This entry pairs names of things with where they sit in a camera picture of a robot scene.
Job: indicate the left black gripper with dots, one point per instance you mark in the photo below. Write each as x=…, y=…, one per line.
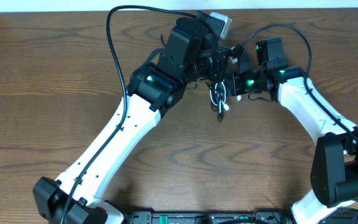
x=220, y=61

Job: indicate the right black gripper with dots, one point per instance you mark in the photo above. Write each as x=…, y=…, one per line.
x=233, y=85

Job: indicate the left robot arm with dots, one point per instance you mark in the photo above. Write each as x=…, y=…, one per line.
x=191, y=53

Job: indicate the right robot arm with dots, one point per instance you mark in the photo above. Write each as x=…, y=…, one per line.
x=334, y=172

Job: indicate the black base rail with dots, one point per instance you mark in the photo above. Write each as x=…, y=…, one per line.
x=147, y=217

